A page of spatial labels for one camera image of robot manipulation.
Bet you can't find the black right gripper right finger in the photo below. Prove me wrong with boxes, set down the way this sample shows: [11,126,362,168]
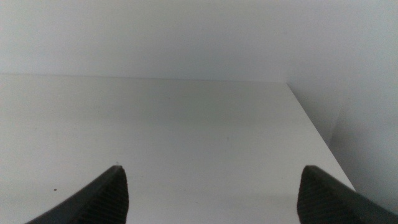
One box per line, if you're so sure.
[297,165,398,224]

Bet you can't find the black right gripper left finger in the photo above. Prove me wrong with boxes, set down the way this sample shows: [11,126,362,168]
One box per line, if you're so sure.
[25,165,130,224]

